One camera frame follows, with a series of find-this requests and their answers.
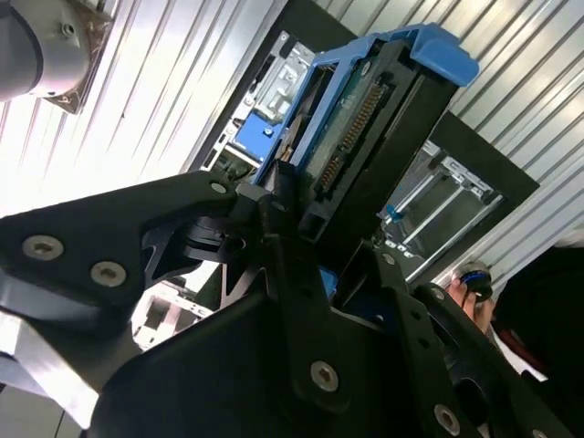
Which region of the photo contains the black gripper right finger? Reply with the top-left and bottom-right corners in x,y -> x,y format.
360,241 -> 576,438

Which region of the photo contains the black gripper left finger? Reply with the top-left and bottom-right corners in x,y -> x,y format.
0,162 -> 352,416

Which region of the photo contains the hard disk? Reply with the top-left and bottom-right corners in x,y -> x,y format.
253,22 -> 480,275

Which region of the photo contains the round black tool blue ring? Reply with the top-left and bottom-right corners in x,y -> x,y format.
458,268 -> 494,301

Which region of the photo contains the person's hand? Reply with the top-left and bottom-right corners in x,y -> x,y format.
449,260 -> 497,330

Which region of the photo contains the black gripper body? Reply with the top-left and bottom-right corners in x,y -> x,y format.
89,289 -> 428,438

